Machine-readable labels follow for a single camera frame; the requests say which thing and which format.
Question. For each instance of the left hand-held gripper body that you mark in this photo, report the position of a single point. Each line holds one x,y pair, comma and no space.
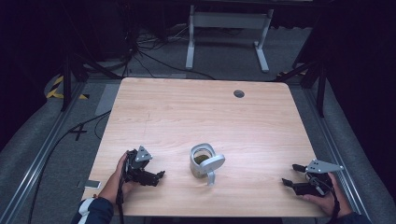
139,165

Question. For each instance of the green tea leaves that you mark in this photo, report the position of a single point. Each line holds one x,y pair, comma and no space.
201,159

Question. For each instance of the aluminium floor rail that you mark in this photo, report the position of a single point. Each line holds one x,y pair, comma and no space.
334,149
37,161

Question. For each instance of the white metal stand frame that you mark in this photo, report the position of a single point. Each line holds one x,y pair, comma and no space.
229,21

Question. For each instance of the yellow black hazard tape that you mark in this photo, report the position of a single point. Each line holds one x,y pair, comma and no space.
57,90

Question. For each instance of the grey mug with hinged lid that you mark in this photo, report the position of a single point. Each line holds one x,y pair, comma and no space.
204,163

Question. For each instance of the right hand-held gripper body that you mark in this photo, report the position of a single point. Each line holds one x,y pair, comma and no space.
319,180

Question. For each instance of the person's left hand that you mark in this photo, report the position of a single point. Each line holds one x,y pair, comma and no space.
120,183

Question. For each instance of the black tripod stand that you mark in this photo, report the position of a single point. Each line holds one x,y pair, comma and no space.
311,74
77,67

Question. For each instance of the person's right hand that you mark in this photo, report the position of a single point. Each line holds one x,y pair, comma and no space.
328,200

